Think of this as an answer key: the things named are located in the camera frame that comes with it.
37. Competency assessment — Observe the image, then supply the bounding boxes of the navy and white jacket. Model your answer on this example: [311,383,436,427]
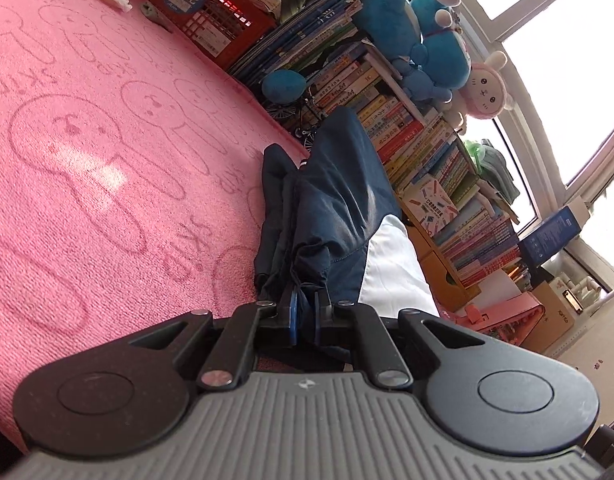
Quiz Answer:
[253,107,441,362]

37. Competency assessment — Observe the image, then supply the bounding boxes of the small grey toy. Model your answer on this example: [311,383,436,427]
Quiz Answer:
[140,1,174,32]

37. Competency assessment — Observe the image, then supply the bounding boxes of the brown cardboard box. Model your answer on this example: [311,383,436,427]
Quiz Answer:
[521,279,589,357]

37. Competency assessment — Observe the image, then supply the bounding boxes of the row of slim schoolbooks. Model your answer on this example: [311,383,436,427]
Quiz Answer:
[381,109,531,289]

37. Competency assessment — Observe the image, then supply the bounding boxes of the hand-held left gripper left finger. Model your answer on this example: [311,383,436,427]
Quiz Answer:
[129,289,301,392]

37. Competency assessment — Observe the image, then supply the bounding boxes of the red plastic crate with sticker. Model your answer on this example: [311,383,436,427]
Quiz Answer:
[116,0,279,67]

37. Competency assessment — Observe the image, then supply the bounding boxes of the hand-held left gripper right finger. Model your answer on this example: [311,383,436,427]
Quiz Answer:
[314,290,488,392]

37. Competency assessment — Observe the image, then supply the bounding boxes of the row of tall children's books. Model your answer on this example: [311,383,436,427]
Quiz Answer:
[226,0,429,152]

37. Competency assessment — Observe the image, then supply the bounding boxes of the black model bicycle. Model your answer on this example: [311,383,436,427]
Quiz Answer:
[263,94,324,154]

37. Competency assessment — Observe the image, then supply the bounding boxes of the large blue plush toy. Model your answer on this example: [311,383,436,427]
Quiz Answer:
[353,0,474,104]

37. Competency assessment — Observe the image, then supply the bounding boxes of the pink and white bunny plush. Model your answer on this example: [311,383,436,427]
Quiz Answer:
[443,49,516,134]

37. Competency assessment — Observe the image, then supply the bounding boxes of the dark blue box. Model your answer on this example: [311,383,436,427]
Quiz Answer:
[516,204,584,267]

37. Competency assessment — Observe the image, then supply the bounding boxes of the wooden drawer organizer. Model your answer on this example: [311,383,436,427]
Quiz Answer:
[401,209,484,314]

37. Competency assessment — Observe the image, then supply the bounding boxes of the white printed cardboard box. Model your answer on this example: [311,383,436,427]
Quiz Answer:
[401,176,461,239]

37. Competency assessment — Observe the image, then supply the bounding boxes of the pink bunny print blanket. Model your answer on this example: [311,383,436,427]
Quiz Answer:
[0,0,339,457]

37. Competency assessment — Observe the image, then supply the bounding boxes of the folded green towels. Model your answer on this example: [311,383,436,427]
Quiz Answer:
[464,139,521,212]

